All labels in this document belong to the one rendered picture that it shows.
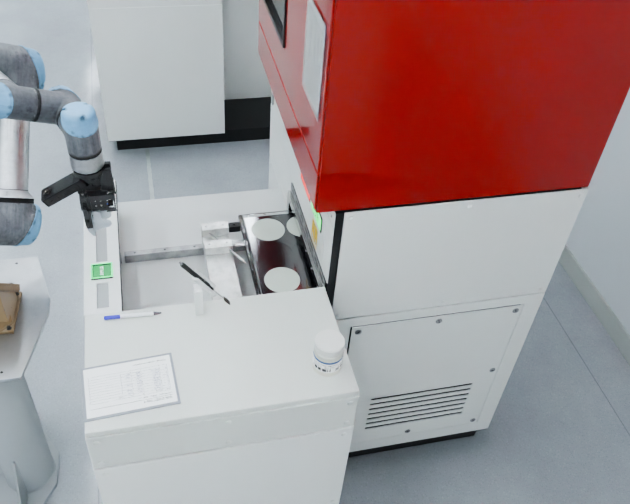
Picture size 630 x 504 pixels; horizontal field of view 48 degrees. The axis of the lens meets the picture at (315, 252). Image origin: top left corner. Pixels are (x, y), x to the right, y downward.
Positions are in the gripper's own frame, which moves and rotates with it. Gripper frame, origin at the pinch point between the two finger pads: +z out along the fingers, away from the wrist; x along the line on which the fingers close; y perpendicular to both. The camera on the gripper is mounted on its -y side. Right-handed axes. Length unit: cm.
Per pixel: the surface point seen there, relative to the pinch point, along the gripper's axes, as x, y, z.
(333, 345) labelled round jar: -43, 53, 5
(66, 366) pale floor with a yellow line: 48, -25, 111
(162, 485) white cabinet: -50, 11, 41
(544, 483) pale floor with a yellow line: -37, 144, 111
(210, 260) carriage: 8.1, 30.3, 22.7
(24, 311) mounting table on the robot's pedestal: 2.3, -21.7, 28.7
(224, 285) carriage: -2.5, 32.9, 22.7
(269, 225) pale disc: 19, 50, 21
